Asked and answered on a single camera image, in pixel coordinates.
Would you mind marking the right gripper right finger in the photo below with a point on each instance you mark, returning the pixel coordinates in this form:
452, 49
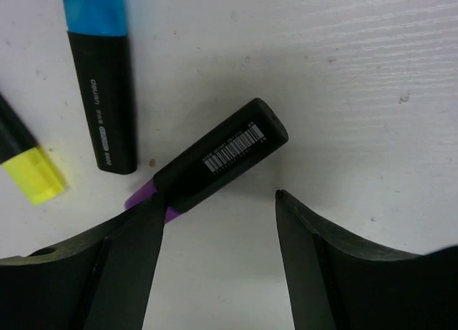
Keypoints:
339, 280

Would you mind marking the purple cap highlighter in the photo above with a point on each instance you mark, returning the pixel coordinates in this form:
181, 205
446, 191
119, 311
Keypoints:
237, 144

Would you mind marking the yellow cap highlighter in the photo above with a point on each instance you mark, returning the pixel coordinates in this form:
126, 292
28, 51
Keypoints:
25, 161

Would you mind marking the blue cap highlighter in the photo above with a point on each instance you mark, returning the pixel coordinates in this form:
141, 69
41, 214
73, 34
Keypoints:
98, 37

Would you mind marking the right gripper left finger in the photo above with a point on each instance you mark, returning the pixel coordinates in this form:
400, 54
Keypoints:
99, 279

